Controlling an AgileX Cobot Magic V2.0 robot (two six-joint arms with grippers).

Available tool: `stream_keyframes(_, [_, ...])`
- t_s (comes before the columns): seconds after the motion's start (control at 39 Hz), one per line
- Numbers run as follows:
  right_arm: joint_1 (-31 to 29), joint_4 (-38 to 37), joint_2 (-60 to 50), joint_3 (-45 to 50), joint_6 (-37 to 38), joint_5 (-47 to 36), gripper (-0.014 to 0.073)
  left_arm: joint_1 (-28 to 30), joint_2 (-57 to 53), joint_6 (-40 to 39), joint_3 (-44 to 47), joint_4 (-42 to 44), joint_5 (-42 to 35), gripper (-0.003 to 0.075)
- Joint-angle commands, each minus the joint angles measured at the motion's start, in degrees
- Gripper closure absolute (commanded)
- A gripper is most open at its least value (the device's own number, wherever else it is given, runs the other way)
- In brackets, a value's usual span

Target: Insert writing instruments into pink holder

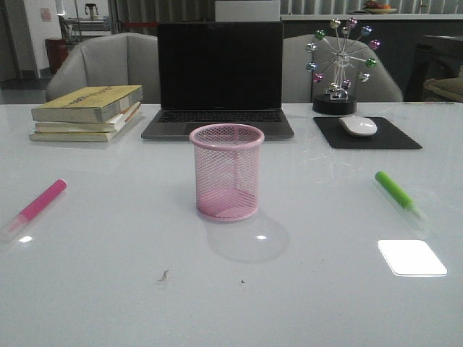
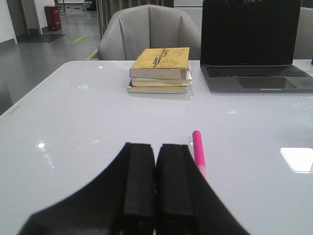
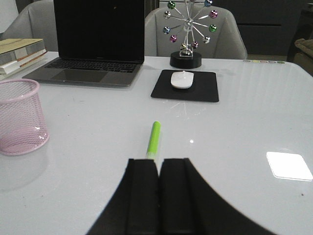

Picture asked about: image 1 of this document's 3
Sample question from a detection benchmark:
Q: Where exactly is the green highlighter pen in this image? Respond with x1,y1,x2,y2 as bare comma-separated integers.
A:
374,171,429,230

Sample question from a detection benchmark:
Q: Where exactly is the pink highlighter pen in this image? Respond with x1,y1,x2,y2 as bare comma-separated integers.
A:
1,179,67,243

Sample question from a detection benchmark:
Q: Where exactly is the pink mesh pen holder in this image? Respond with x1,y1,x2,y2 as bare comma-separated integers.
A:
190,124,265,222

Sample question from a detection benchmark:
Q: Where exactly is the dark grey laptop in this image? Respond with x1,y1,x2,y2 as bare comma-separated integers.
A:
141,22,294,141

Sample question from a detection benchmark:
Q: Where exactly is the middle cream book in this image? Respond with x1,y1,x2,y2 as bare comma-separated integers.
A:
35,102,141,132

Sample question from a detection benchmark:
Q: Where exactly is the cream book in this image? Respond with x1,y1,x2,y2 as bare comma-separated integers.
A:
29,111,139,142
35,102,141,132

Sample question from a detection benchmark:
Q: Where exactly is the right grey armchair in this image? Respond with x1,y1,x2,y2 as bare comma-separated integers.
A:
281,34,403,103

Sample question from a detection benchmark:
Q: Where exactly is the grey armchair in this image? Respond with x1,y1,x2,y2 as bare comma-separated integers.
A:
281,34,403,103
46,33,161,104

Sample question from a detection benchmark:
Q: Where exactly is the white computer mouse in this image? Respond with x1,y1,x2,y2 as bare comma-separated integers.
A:
339,116,378,137

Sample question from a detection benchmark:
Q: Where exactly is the left grey armchair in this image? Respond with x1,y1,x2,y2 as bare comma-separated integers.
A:
46,33,161,104

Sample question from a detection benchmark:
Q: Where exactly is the ferris wheel desk ornament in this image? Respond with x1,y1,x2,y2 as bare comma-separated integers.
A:
305,17,378,115

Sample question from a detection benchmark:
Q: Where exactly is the black mouse pad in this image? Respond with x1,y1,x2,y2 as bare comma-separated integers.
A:
313,116,422,150

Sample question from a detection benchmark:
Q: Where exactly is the top yellow book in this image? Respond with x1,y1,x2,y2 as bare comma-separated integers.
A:
31,85,143,123

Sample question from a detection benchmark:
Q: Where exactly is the white box behind laptop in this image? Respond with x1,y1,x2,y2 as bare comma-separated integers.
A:
215,1,281,22

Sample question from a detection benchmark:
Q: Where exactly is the bottom cream book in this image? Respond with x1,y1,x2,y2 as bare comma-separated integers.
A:
29,111,139,142

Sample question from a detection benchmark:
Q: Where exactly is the red trash bin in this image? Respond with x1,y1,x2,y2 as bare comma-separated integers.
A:
45,38,68,74

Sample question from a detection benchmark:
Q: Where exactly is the fruit bowl on counter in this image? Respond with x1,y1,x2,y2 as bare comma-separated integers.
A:
363,0,396,14

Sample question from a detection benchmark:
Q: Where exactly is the olive cushion at right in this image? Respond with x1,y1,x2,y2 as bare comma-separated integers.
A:
423,77,462,103

